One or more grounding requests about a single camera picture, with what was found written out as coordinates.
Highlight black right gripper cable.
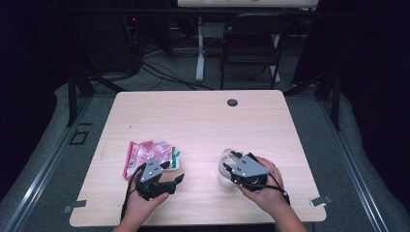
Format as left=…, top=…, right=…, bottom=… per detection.
left=254, top=173, right=291, bottom=206

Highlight person's left hand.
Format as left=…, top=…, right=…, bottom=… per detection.
left=124, top=170, right=170, bottom=223

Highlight black folding chair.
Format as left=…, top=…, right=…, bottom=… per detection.
left=220, top=13, right=293, bottom=91

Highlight aluminium floor rail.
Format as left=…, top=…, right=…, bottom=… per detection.
left=0, top=96, right=95, bottom=232
left=317, top=100, right=390, bottom=232

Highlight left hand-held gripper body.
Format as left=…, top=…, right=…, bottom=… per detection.
left=134, top=158, right=178, bottom=202

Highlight clear glass jar with lid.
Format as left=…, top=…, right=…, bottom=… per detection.
left=216, top=148, right=246, bottom=189

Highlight black floor cables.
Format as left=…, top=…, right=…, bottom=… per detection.
left=139, top=61, right=216, bottom=92

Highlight black metal stand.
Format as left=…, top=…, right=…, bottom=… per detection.
left=283, top=69, right=342, bottom=131
left=66, top=69, right=127, bottom=128

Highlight red and white plastic bag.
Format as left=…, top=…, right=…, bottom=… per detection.
left=122, top=139, right=182, bottom=181

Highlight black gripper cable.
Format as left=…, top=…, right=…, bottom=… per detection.
left=254, top=173, right=291, bottom=206
left=120, top=162, right=148, bottom=221

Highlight white table leg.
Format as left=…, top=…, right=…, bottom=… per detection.
left=195, top=15, right=206, bottom=82

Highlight grey tape piece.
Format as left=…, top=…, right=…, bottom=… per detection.
left=62, top=199, right=88, bottom=215
left=308, top=194, right=333, bottom=208

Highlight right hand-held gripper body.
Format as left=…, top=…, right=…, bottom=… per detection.
left=230, top=152, right=270, bottom=193

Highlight person's right hand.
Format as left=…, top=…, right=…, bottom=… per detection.
left=236, top=156, right=291, bottom=217

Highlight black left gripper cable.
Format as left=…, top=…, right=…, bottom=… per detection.
left=120, top=162, right=148, bottom=221

